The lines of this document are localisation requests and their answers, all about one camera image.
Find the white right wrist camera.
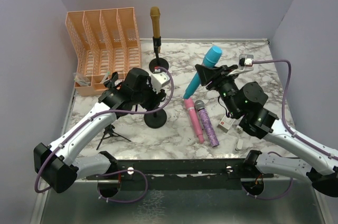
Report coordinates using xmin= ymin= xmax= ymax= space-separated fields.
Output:
xmin=231 ymin=54 xmax=254 ymax=74

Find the gold microphone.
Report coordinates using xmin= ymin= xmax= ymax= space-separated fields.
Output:
xmin=150 ymin=6 xmax=162 ymax=53

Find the blue microphone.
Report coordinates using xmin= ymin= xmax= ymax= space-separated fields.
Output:
xmin=183 ymin=46 xmax=222 ymax=99

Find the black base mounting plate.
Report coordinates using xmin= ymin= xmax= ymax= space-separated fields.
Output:
xmin=87 ymin=158 xmax=273 ymax=190

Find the white charger adapter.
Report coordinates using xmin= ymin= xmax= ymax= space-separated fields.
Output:
xmin=236 ymin=126 xmax=243 ymax=133

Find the black mic stand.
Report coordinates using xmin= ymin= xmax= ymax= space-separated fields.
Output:
xmin=149 ymin=37 xmax=169 ymax=73
xmin=143 ymin=103 xmax=167 ymax=129

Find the clear plastic bag of parts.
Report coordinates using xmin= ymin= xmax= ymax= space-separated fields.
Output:
xmin=73 ymin=72 xmax=91 ymax=87

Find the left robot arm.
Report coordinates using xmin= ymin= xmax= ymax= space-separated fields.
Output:
xmin=33 ymin=67 xmax=173 ymax=193

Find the orange plastic file organizer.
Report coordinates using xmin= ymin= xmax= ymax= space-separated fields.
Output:
xmin=65 ymin=7 xmax=142 ymax=97

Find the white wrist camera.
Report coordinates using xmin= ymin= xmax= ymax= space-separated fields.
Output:
xmin=231 ymin=54 xmax=254 ymax=74
xmin=150 ymin=68 xmax=170 ymax=93

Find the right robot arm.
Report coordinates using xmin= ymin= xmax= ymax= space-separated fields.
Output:
xmin=195 ymin=59 xmax=337 ymax=198

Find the white red small box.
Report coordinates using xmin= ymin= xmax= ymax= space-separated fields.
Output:
xmin=217 ymin=115 xmax=236 ymax=133

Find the pink microphone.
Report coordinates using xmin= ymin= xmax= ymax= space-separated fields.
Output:
xmin=183 ymin=98 xmax=204 ymax=144

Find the purple glitter microphone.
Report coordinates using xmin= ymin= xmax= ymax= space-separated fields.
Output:
xmin=194 ymin=100 xmax=219 ymax=147

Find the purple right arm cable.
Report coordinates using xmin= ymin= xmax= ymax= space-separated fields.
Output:
xmin=252 ymin=59 xmax=338 ymax=200

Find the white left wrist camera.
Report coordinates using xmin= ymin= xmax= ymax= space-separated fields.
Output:
xmin=150 ymin=68 xmax=170 ymax=93

